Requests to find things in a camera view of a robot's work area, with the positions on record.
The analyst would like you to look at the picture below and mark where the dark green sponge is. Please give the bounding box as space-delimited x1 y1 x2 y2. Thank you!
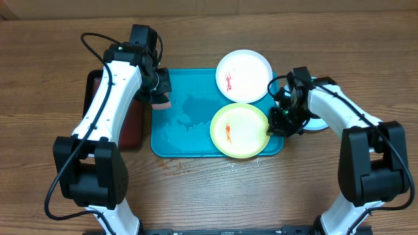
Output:
152 93 171 110

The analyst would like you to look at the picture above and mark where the light blue plate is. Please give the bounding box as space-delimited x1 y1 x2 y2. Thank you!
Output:
285 79 328 131

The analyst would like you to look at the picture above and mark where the yellow-green plate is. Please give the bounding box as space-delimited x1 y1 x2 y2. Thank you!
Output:
210 103 270 159

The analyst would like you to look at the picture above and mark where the white pink-rimmed plate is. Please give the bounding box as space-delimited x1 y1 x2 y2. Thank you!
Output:
216 50 273 103

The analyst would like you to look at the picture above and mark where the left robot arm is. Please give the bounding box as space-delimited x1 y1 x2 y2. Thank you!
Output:
44 42 171 234

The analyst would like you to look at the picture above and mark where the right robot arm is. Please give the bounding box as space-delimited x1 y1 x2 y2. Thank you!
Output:
266 72 416 234

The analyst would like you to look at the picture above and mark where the teal plastic serving tray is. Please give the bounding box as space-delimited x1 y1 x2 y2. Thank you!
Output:
151 69 284 158

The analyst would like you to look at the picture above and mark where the black tray with red liquid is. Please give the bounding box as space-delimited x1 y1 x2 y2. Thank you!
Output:
83 70 145 151

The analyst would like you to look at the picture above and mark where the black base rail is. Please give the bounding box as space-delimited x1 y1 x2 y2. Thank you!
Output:
83 225 373 235

